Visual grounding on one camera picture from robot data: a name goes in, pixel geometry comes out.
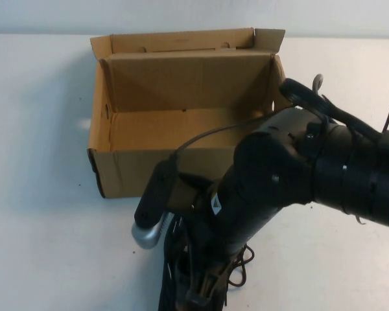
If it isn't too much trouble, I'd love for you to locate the right camera mount plate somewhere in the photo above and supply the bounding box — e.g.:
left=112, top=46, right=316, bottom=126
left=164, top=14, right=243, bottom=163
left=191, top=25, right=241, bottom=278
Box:
left=134, top=160, right=180, bottom=231

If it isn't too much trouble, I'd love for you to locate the brown cardboard shoe box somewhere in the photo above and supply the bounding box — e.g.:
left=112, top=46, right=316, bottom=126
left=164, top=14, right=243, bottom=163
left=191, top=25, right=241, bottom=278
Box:
left=86, top=27, right=294, bottom=199

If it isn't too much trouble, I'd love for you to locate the black right camera cable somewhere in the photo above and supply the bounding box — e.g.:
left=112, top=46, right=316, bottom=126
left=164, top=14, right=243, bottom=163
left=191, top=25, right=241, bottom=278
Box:
left=170, top=111, right=281, bottom=165

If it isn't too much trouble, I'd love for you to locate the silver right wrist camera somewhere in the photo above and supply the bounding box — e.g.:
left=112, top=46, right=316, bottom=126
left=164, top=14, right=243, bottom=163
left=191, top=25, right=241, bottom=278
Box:
left=131, top=212, right=173, bottom=250

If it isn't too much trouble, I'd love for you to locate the black knit laced shoe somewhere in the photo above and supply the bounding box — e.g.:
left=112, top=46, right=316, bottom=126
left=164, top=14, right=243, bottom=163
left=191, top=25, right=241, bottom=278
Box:
left=158, top=215, right=257, bottom=311

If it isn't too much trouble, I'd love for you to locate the grey cable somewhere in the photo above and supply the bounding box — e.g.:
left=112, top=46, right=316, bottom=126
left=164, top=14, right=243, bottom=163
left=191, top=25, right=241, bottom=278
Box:
left=312, top=73, right=325, bottom=98

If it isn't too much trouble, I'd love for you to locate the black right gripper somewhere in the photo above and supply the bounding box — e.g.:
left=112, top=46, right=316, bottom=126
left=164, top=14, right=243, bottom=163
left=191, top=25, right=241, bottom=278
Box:
left=178, top=165, right=292, bottom=311

